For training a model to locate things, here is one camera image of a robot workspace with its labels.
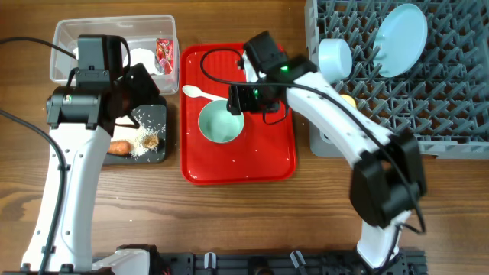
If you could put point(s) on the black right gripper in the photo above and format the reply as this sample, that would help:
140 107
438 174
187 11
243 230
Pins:
238 99

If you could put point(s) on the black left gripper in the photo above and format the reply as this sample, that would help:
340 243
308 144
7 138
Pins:
144 83

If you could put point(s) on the white napkin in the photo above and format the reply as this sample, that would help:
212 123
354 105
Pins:
148 59

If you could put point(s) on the green bowl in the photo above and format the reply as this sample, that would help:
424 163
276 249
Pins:
218 125

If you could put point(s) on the white rice pile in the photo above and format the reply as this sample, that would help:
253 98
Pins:
127 128

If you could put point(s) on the red snack wrapper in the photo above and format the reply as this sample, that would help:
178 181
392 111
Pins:
164 53

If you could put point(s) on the white plastic spoon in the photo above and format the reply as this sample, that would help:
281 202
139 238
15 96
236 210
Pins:
196 92

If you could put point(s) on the brown food scrap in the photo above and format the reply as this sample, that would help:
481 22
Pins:
151 142

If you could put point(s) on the light blue bowl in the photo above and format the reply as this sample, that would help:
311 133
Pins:
335 59

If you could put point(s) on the yellow cup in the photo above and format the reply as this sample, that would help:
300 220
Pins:
349 100

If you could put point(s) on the light blue plate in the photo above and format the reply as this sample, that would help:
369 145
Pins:
401 38

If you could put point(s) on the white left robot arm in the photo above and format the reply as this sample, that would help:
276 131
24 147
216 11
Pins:
81 115

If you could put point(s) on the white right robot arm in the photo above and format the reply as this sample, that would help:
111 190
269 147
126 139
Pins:
387 179

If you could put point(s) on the grey dishwasher rack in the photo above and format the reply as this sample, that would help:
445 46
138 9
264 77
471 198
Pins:
443 98

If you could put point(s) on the black tray bin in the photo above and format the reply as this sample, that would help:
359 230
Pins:
153 116

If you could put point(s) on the clear plastic bin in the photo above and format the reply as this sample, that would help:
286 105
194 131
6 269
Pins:
139 32

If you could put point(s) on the red plastic tray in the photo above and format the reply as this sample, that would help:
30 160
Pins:
264 151

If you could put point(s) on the orange carrot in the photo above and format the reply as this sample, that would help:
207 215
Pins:
120 148

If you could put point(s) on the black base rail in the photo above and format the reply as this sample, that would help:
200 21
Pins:
407 262

